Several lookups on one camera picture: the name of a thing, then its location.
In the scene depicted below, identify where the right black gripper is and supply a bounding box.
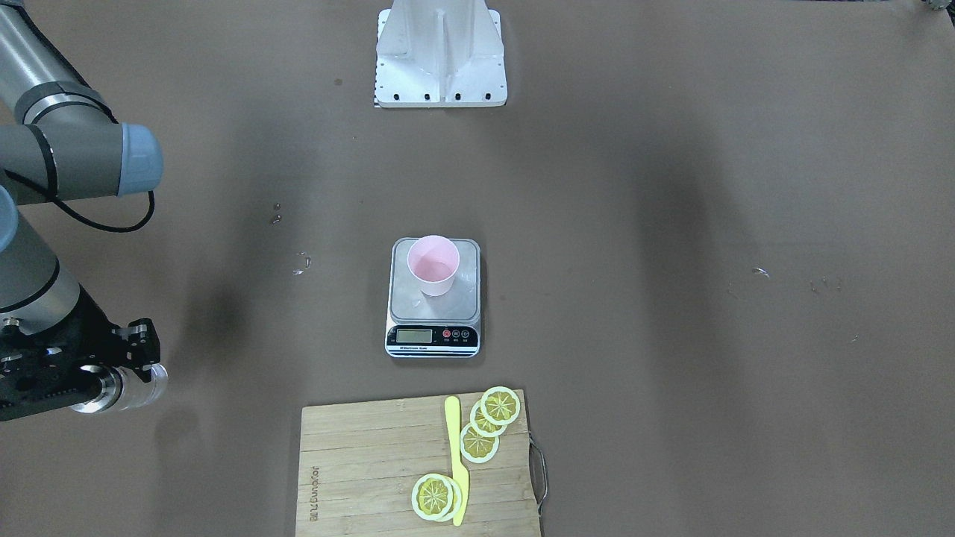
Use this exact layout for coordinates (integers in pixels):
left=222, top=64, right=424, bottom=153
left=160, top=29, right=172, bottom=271
left=1, top=289, right=160, bottom=421

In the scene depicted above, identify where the clear glass sauce bottle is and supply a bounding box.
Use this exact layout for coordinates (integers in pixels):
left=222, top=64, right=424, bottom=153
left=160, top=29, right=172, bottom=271
left=69, top=363, right=169, bottom=414

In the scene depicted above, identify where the pink plastic cup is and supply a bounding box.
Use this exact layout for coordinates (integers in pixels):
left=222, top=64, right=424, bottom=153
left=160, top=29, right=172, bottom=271
left=407, top=235, right=460, bottom=297

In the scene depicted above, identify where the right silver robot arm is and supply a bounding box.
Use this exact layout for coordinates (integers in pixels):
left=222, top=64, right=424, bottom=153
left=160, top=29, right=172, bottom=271
left=1, top=1, right=168, bottom=421

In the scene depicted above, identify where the grey kitchen scale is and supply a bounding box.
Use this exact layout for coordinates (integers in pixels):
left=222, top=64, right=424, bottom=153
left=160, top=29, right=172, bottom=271
left=384, top=237, right=481, bottom=358

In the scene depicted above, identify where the bamboo cutting board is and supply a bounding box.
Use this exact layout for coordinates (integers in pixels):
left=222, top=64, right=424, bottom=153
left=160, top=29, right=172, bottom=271
left=295, top=395, right=547, bottom=536

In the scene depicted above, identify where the yellow plastic knife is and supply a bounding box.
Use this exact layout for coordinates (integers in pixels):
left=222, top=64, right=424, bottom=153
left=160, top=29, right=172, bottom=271
left=443, top=395, right=470, bottom=527

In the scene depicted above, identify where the lemon slice far end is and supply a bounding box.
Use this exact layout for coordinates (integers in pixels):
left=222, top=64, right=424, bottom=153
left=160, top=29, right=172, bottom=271
left=478, top=386, right=522, bottom=426

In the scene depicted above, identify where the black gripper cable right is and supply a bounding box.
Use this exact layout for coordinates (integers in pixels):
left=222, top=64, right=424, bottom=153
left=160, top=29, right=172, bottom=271
left=0, top=168, right=156, bottom=233

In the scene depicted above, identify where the lemon slice near handle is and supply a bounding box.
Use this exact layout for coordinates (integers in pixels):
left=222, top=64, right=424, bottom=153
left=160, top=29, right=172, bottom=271
left=410, top=473, right=464, bottom=522

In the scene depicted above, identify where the white camera mast base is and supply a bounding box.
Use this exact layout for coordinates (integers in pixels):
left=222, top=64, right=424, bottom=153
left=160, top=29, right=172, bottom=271
left=373, top=1, right=509, bottom=109

